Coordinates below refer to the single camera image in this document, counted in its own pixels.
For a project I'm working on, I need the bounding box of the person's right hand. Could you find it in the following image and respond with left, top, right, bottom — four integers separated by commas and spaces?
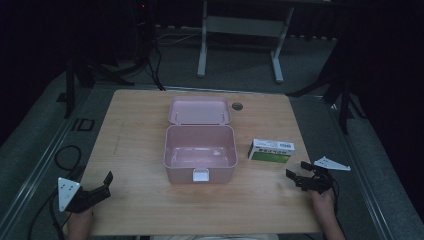
311, 187, 336, 210

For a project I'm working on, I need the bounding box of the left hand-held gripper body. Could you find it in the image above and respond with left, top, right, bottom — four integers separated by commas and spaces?
57, 176, 112, 214

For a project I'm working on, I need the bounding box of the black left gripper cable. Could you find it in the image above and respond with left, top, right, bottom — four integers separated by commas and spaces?
27, 189, 73, 240

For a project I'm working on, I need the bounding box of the white and green medicine box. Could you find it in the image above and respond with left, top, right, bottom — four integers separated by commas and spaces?
247, 138, 296, 164

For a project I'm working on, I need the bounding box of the aluminium floor rail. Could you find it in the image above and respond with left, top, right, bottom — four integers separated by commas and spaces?
328, 99, 396, 240
0, 87, 93, 234

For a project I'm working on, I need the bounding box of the pink plastic storage box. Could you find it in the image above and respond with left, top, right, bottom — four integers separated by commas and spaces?
162, 95, 239, 185

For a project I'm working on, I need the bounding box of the black metal stand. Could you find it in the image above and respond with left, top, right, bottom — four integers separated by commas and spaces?
285, 74, 368, 136
55, 58, 136, 120

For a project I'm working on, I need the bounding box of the white floor cable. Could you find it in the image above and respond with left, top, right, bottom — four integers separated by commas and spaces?
155, 29, 203, 47

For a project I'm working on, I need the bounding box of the black looped cable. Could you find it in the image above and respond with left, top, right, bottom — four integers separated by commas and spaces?
54, 144, 86, 181

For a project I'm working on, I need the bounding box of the person's left hand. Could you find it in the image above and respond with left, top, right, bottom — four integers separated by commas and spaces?
68, 205, 95, 228

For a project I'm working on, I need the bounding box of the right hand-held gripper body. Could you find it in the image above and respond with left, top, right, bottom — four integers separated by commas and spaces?
297, 156, 352, 195

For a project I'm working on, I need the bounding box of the black floor cable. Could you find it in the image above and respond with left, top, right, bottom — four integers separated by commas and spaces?
145, 39, 167, 92

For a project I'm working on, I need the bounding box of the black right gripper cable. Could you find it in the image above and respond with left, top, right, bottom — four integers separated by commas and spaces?
329, 178, 348, 234

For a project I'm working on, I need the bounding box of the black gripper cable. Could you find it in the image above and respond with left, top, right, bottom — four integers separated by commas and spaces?
27, 189, 73, 240
329, 178, 348, 234

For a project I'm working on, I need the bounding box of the white metal desk frame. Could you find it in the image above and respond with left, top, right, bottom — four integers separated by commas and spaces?
196, 0, 296, 84

